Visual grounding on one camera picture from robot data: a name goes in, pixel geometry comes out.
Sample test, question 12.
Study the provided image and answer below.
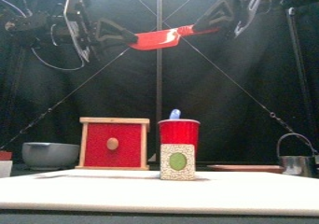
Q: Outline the red toy knife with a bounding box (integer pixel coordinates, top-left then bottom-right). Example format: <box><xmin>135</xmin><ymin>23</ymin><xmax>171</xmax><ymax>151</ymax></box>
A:
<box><xmin>127</xmin><ymin>24</ymin><xmax>221</xmax><ymax>51</ymax></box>

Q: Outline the blue utensil in cup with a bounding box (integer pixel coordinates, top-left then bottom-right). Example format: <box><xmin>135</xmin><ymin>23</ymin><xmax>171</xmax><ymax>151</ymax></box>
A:
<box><xmin>169</xmin><ymin>108</ymin><xmax>182</xmax><ymax>120</ymax></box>

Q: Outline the red plastic cup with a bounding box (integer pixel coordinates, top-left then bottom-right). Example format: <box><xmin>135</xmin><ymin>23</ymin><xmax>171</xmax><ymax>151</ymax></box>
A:
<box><xmin>158</xmin><ymin>119</ymin><xmax>202</xmax><ymax>161</ymax></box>

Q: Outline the grey bowl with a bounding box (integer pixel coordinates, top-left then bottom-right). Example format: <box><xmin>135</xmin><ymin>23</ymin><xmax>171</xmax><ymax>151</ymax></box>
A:
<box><xmin>22</xmin><ymin>142</ymin><xmax>82</xmax><ymax>172</ymax></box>

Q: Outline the brown flat tray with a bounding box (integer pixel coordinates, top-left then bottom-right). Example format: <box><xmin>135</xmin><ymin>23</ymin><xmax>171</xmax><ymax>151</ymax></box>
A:
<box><xmin>206</xmin><ymin>163</ymin><xmax>289</xmax><ymax>175</ymax></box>

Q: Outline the salmon nigiri toy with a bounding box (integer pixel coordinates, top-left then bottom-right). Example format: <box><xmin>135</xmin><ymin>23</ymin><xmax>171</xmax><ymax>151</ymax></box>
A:
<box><xmin>0</xmin><ymin>150</ymin><xmax>14</xmax><ymax>178</ymax></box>

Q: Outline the white cutting board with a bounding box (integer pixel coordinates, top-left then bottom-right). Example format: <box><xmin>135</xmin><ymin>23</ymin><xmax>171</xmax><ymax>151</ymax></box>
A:
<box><xmin>0</xmin><ymin>168</ymin><xmax>319</xmax><ymax>217</ymax></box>

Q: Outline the thin left wrist cable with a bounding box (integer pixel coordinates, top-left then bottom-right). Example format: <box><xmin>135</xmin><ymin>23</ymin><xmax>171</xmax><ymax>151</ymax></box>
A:
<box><xmin>30</xmin><ymin>45</ymin><xmax>87</xmax><ymax>72</ymax></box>

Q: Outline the vertical metal frame pole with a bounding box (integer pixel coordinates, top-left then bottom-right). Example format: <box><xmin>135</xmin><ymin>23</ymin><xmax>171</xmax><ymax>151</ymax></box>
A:
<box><xmin>155</xmin><ymin>0</ymin><xmax>164</xmax><ymax>163</ymax></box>

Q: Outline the slanted metal frame strut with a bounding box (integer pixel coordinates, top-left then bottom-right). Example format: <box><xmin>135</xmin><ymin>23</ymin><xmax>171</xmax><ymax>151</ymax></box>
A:
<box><xmin>286</xmin><ymin>7</ymin><xmax>319</xmax><ymax>142</ymax></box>

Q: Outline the diagonal brace cable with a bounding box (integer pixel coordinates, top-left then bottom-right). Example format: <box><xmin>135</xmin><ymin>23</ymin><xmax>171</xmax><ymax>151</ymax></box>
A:
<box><xmin>122</xmin><ymin>0</ymin><xmax>319</xmax><ymax>156</ymax></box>
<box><xmin>0</xmin><ymin>0</ymin><xmax>210</xmax><ymax>150</ymax></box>

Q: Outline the small metal pot wire handle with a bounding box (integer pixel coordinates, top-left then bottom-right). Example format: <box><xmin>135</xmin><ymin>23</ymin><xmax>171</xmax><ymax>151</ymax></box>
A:
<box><xmin>275</xmin><ymin>133</ymin><xmax>319</xmax><ymax>178</ymax></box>

